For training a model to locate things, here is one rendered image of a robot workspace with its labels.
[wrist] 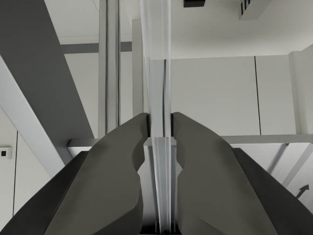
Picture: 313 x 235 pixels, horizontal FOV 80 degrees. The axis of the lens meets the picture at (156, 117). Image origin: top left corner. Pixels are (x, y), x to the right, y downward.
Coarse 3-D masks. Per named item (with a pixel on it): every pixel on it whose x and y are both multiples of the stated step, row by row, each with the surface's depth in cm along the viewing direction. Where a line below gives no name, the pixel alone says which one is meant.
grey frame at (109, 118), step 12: (108, 0) 44; (120, 0) 47; (108, 12) 43; (120, 12) 46; (108, 24) 43; (120, 24) 46; (108, 36) 43; (120, 36) 46; (108, 48) 43; (120, 48) 45; (108, 60) 42; (120, 60) 45; (108, 72) 42; (120, 72) 45; (108, 84) 42; (120, 84) 44; (108, 96) 42; (120, 96) 44; (108, 108) 41; (120, 108) 44; (108, 120) 41; (120, 120) 44; (108, 132) 41
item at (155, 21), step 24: (144, 0) 8; (168, 0) 8; (144, 24) 9; (168, 24) 9; (144, 48) 9; (168, 48) 9; (168, 72) 10; (168, 96) 11; (168, 120) 12; (168, 144) 14; (168, 168) 16; (168, 192) 18; (168, 216) 21
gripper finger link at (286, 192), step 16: (240, 160) 8; (256, 176) 7; (256, 192) 6; (272, 192) 6; (288, 192) 6; (272, 208) 6; (288, 208) 6; (304, 208) 6; (288, 224) 5; (304, 224) 5
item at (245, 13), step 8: (184, 0) 41; (192, 0) 41; (200, 0) 41; (240, 0) 50; (248, 0) 45; (256, 0) 44; (264, 0) 44; (240, 8) 50; (248, 8) 46; (256, 8) 46; (264, 8) 46; (240, 16) 50; (248, 16) 49; (256, 16) 49
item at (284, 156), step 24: (72, 144) 16; (144, 144) 16; (240, 144) 15; (264, 144) 15; (288, 144) 15; (312, 144) 15; (144, 168) 18; (264, 168) 17; (288, 168) 17; (312, 168) 17; (144, 192) 20; (312, 192) 20; (144, 216) 24
